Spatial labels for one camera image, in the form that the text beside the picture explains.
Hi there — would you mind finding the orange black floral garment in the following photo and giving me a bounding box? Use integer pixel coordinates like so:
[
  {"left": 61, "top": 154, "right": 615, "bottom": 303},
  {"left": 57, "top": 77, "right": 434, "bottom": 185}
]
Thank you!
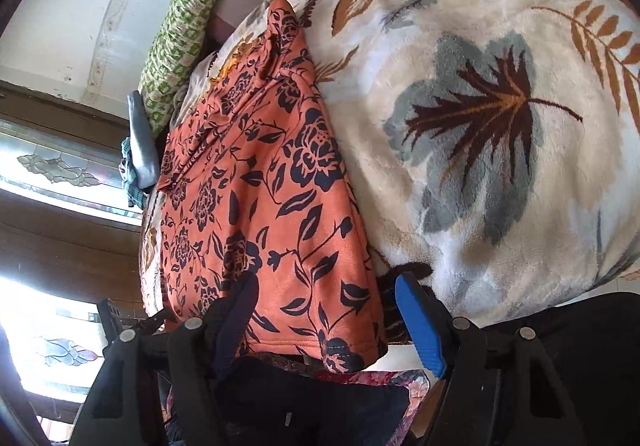
[{"left": 158, "top": 0, "right": 386, "bottom": 372}]

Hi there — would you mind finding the teal navy striped garment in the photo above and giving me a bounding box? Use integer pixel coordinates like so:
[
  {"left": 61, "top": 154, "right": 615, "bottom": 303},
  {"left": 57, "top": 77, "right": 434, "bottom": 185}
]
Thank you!
[{"left": 118, "top": 137, "right": 146, "bottom": 210}]

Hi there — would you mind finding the light blue folded cloth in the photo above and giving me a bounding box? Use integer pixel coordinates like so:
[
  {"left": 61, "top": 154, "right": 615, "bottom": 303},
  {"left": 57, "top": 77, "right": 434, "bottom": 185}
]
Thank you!
[{"left": 127, "top": 90, "right": 160, "bottom": 189}]

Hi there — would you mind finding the stained glass window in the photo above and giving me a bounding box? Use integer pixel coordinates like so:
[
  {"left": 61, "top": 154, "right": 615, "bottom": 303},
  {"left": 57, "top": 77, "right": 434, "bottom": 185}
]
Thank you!
[{"left": 0, "top": 120, "right": 142, "bottom": 226}]

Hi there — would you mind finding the cream leaf-pattern fleece blanket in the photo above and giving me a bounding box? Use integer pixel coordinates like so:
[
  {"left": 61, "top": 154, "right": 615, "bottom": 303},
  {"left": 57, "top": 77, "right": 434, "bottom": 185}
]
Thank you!
[{"left": 140, "top": 0, "right": 639, "bottom": 340}]

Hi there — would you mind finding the green white patterned pillow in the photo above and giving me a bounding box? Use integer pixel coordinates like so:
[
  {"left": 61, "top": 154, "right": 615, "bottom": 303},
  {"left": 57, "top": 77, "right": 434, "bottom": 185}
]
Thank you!
[{"left": 138, "top": 0, "right": 217, "bottom": 135}]

